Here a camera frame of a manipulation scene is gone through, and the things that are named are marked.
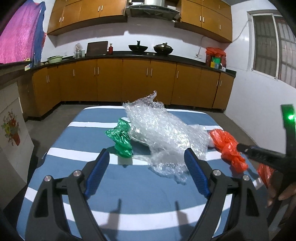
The wooden cabinet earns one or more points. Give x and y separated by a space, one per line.
210 18
67 16

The lower wooden kitchen cabinets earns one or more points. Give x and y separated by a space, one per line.
124 78

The red bottle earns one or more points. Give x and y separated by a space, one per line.
110 49

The flower picture panel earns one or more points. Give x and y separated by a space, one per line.
16 142

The black wok left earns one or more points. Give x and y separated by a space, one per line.
138 48

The upper left wooden cabinet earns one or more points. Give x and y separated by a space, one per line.
67 16

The red bag with containers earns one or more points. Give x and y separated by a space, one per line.
215 58

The range hood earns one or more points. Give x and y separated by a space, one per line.
155 9

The red basket with orange liner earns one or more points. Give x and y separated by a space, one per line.
265 172

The green plastic bag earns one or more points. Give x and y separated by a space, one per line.
120 135

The green basin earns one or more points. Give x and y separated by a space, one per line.
54 59

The window with bars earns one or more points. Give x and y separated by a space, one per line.
272 46

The clear jar with bag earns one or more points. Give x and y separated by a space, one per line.
78 51

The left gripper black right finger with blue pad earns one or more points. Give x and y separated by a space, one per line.
233 210

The pink purple hanging cloth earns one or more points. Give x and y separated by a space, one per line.
23 37

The dark cutting board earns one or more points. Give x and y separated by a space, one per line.
96 48

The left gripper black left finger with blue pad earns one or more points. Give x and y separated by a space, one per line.
47 218

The black wok with lid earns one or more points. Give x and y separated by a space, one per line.
163 49

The upper right wooden cabinet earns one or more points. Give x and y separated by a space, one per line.
210 18

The clear bubble wrap sheet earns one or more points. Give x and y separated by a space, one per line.
166 136

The blue white striped tablecloth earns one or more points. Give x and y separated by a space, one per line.
132 202

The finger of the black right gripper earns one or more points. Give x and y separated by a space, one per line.
275 160

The small orange plastic bag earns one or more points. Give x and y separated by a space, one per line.
226 144

